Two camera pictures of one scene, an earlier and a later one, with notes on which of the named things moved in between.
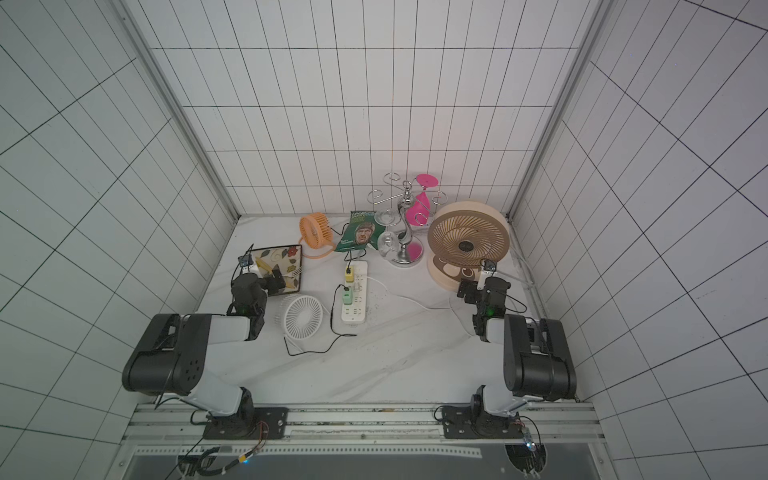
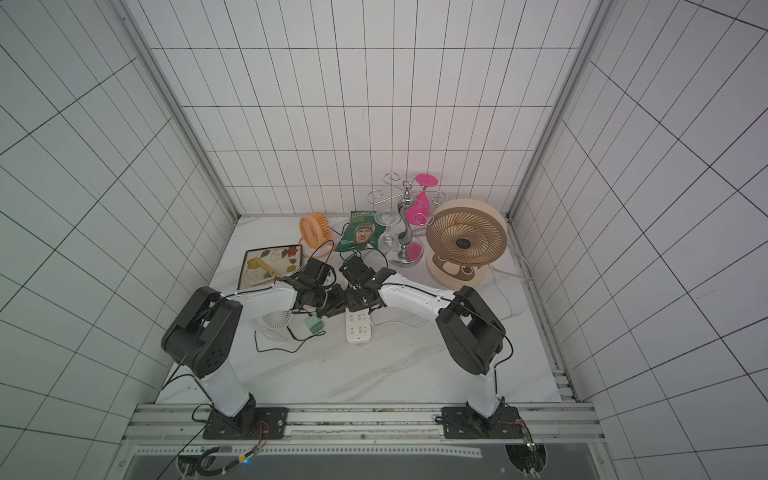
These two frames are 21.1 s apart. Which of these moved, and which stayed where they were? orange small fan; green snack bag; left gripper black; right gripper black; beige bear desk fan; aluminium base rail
Moved: left gripper black; right gripper black
Stayed: beige bear desk fan; orange small fan; green snack bag; aluminium base rail
